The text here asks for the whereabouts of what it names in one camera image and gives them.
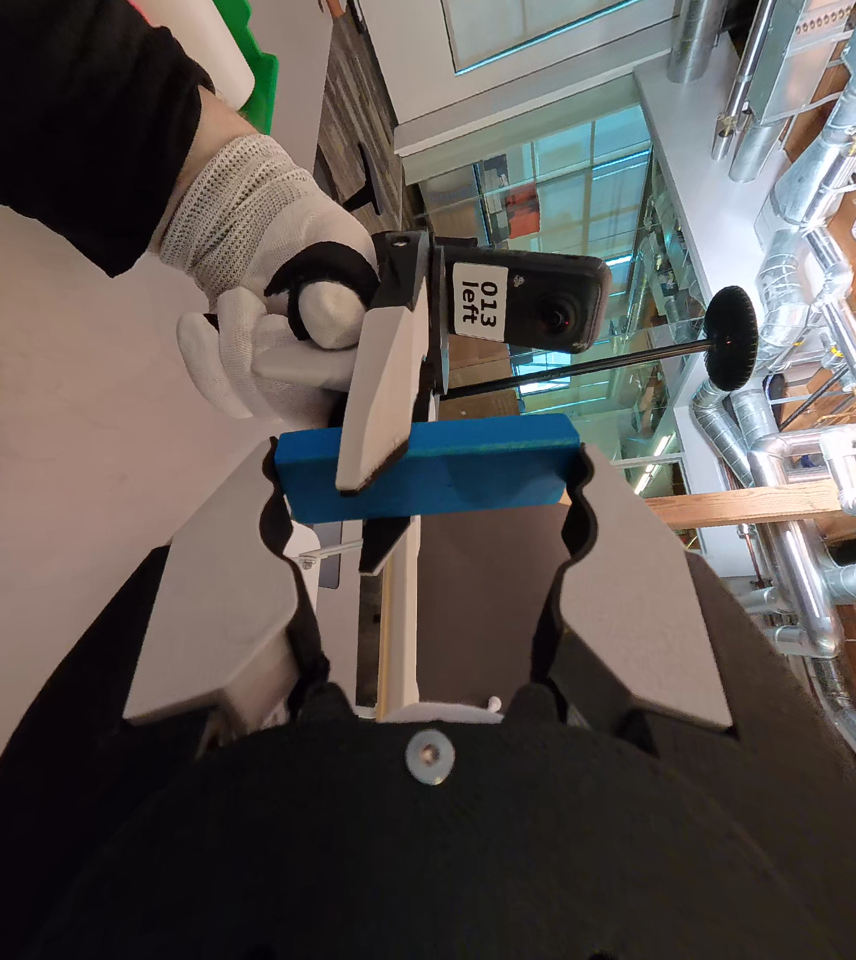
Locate blue wooden block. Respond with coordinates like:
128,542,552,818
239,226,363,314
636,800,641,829
274,412,585,526

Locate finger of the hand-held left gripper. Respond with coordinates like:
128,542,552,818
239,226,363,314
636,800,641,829
359,516,422,577
334,302,431,498

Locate person's left forearm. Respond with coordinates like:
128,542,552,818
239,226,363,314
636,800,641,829
0,0,260,279

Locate white paper roll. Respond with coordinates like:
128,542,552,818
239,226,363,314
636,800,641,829
206,0,257,110

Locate silver ventilation ducts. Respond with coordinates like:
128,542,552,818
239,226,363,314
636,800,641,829
668,0,856,796

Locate green plastic bin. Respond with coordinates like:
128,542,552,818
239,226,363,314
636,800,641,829
236,0,279,136

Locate black floor lamp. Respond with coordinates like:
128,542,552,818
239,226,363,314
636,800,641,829
443,285,758,402

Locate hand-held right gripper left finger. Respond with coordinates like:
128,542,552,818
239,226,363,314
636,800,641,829
122,438,328,740

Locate person's left hand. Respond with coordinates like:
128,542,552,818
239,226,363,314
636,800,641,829
150,131,380,421

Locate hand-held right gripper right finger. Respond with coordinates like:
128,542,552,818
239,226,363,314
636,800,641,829
533,442,734,732

